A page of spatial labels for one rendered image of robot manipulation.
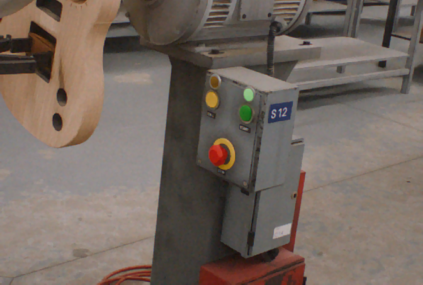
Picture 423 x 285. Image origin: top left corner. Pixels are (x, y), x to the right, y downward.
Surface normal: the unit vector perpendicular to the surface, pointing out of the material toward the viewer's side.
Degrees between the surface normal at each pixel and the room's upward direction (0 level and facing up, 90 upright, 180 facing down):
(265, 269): 0
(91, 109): 98
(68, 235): 0
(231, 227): 90
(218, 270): 0
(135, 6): 96
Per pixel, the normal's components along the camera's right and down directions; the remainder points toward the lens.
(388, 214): 0.11, -0.95
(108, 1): 0.65, 0.47
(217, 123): -0.72, 0.14
